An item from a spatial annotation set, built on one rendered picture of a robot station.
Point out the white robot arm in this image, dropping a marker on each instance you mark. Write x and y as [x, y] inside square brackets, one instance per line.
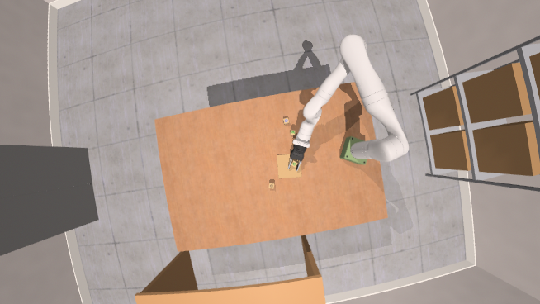
[353, 49]

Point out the tan flat mat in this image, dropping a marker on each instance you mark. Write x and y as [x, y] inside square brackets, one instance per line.
[283, 170]

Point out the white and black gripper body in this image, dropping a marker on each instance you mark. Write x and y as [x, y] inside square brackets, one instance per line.
[300, 146]

